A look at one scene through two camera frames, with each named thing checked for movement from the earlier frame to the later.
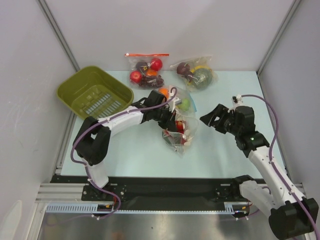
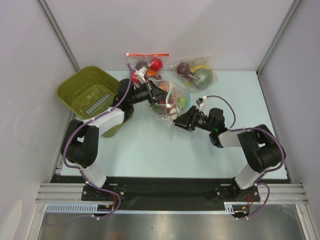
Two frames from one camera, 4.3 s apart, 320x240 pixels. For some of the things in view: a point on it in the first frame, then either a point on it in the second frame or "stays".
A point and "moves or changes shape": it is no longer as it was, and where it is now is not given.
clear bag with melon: (199, 74) stays
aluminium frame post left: (59, 34) stays
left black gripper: (169, 123) to (155, 93)
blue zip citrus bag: (179, 99) stays
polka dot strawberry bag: (180, 140) moves or changes shape
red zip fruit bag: (147, 69) stays
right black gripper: (223, 122) to (191, 117)
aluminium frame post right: (290, 13) stays
